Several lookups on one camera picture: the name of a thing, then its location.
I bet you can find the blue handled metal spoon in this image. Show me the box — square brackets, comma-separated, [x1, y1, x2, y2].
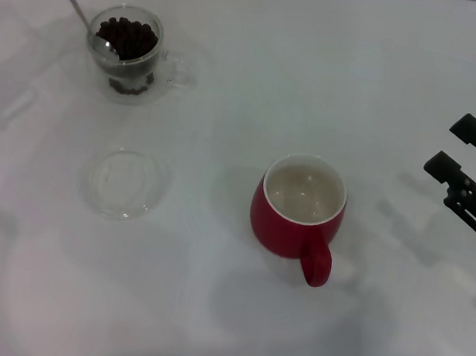
[34, 0, 128, 63]

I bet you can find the coffee beans pile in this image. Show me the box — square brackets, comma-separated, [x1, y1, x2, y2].
[91, 15, 162, 80]

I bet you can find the red ceramic mug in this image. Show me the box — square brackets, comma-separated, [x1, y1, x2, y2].
[241, 147, 354, 291]

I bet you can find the clear glass saucer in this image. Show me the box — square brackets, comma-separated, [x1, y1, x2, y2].
[78, 143, 178, 228]

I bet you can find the clear double-wall glass cup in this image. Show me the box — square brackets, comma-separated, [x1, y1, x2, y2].
[78, 0, 208, 115]

